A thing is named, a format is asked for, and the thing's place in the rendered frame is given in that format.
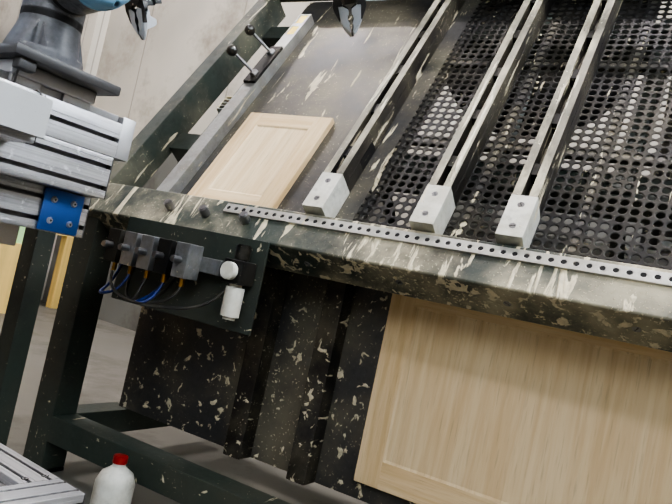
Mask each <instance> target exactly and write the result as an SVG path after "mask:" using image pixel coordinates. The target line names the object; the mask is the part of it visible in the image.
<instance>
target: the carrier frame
mask: <svg viewBox="0 0 672 504"><path fill-rule="evenodd" d="M108 235H109V231H108V229H107V228H106V227H105V226H104V224H103V223H102V222H101V220H100V219H99V218H96V217H91V216H87V221H86V225H85V229H84V234H83V238H76V237H74V239H73V243H72V247H71V252H70V256H69V260H68V264H67V269H66V273H65V277H64V282H63V286H62V290H61V294H60V299H59V303H58V307H57V312H56V316H55V320H54V324H53V329H52V333H51V337H50V342H49V346H48V350H47V354H46V359H45V363H44V367H43V372H42V376H41V380H40V384H39V389H38V393H37V397H36V402H35V406H34V410H33V414H32V419H31V423H30V427H29V431H28V436H27V440H26V444H25V449H24V453H23V457H25V458H27V459H28V460H30V461H32V462H34V463H35V464H37V465H39V466H40V467H42V468H44V469H45V470H47V471H49V472H50V473H52V472H58V471H63V470H64V467H63V466H64V464H65V459H66V455H67V451H68V452H70V453H73V454H75V455H77V456H79V457H81V458H83V459H86V460H88V461H90V462H92V463H94V464H96V465H98V466H101V467H103V468H106V467H108V466H111V465H112V464H113V462H112V460H113V456H114V454H116V453H122V454H126V455H128V457H129V458H128V463H127V464H126V467H127V468H128V469H129V470H130V471H131V472H133V474H134V480H135V483H137V484H139V485H141V486H144V487H146V488H148V489H150V490H152V491H154V492H156V493H159V494H161V495H163V496H165V497H167V498H169V499H171V500H174V501H176V502H178V503H180V504H290V503H288V502H286V501H283V500H281V499H279V498H276V497H274V496H271V495H269V494H267V493H264V492H262V491H259V490H257V489H255V488H252V487H250V486H248V485H245V484H243V483H240V482H238V481H236V480H233V479H231V478H228V477H226V476H224V475H221V474H219V473H217V472H214V471H212V470H209V469H207V468H205V467H202V466H200V465H197V464H195V463H193V462H190V461H188V460H186V459H183V458H181V457H178V456H176V455H174V454H171V453H169V452H166V451H164V450H162V449H159V448H157V447H155V446H152V445H150V444H147V443H145V442H143V441H140V440H138V439H135V438H133V437H131V436H128V435H126V434H123V433H121V432H126V431H134V430H142V429H150V428H158V427H166V426H172V427H175V428H177V429H180V430H182V431H185V432H187V433H190V434H193V435H195V436H198V437H200V438H203V439H205V440H208V441H210V442H213V443H215V444H218V445H221V446H223V447H224V450H223V454H225V455H228V456H230V457H233V458H235V459H238V460H240V459H244V458H249V457H251V458H254V459H256V460H259V461H261V462H264V463H267V464H269V465H272V466H274V467H277V468H279V469H282V470H284V471H287V475H286V479H288V480H290V481H293V482H295V483H298V484H300V485H303V486H304V485H307V484H310V483H313V482H315V483H318V484H320V485H323V486H325V487H328V488H330V489H333V490H336V491H338V492H341V493H343V494H346V495H348V496H351V497H353V498H356V499H358V500H361V501H364V502H366V503H369V504H416V503H413V502H410V501H408V500H405V499H402V498H400V497H397V496H394V495H392V494H389V493H386V492H384V491H381V490H378V489H376V488H373V487H370V486H368V485H365V484H362V483H360V482H357V481H354V475H355V470H356V465H357V461H358V456H359V451H360V446H361V441H362V437H363V432H364V427H365V422H366V418H367V413H368V408H369V403H370V398H371V394H372V389H373V384H374V379H375V374H376V370H377V365H378V360H379V355H380V351H381V346H382V341H383V336H384V331H385V327H386V322H387V317H388V312H389V307H390V303H391V298H392V293H389V292H384V291H379V290H375V289H370V288H365V287H360V286H356V285H351V284H346V283H341V282H337V281H332V280H327V279H322V278H318V277H313V276H308V275H303V274H299V273H294V272H289V271H285V270H280V269H275V268H270V267H265V272H264V276H263V281H262V285H261V290H260V294H259V299H258V304H257V308H256V313H255V317H254V322H253V326H252V331H251V335H250V336H248V335H244V334H241V333H237V332H234V331H230V330H226V329H223V328H219V327H216V326H212V325H208V324H205V323H201V322H198V321H194V320H190V319H187V318H183V317H180V316H176V315H173V314H169V313H165V312H162V311H158V310H155V309H151V308H147V307H144V306H142V307H141V311H140V315H139V320H138V324H137V329H136V333H135V337H134V342H133V346H132V351H131V355H130V359H129V364H128V368H127V373H126V377H125V381H124V386H123V390H122V395H121V399H120V402H107V403H92V404H78V403H79V398H80V394H81V390H82V385H83V381H84V377H85V372H86V368H87V364H88V359H89V355H90V351H91V346H92V342H93V338H94V333H95V329H96V325H97V320H98V316H99V312H100V307H101V303H102V299H103V294H100V293H99V290H100V289H101V288H102V287H103V286H105V285H106V281H107V277H108V273H109V268H110V264H111V261H107V260H103V256H104V252H105V248H106V247H104V246H102V244H101V242H102V241H103V240H107V239H108Z"/></svg>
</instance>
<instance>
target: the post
mask: <svg viewBox="0 0 672 504"><path fill-rule="evenodd" d="M55 236H56V233H52V232H47V231H42V230H37V229H32V228H27V227H26V228H25V232H24V237H23V241H22V245H21V249H20V254H19V258H18V262H17V266H16V270H15V275H14V279H13V283H12V287H11V291H10V296H9V300H8V304H7V308H6V313H5V317H4V321H3V325H2V329H1V334H0V443H2V444H3V445H5V446H6V444H7V440H8V436H9V432H10V427H11V423H12V419H13V415H14V410H15V406H16V402H17V398H18V393H19V389H20V385H21V381H22V376H23V372H24V368H25V364H26V359H27V355H28V351H29V346H30V342H31V338H32V334H33V329H34V325H35V321H36V317H37V312H38V308H39V304H40V300H41V295H42V291H43V287H44V283H45V278H46V274H47V270H48V266H49V261H50V257H51V253H52V249H53V244H54V240H55Z"/></svg>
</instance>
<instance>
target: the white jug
mask: <svg viewBox="0 0 672 504"><path fill-rule="evenodd" d="M128 458H129V457H128V455H126V454H122V453H116V454H114V456H113V460H112V462H113V464H112V465H111V466H108V467H106V468H103V469H102V470H101V471H100V473H99V474H98V476H97V477H96V479H95V482H94V486H93V491H92V495H91V499H90V504H131V502H132V497H133V493H134V488H135V480H134V474H133V472H131V471H130V470H129V469H128V468H127V467H126V464H127V463H128Z"/></svg>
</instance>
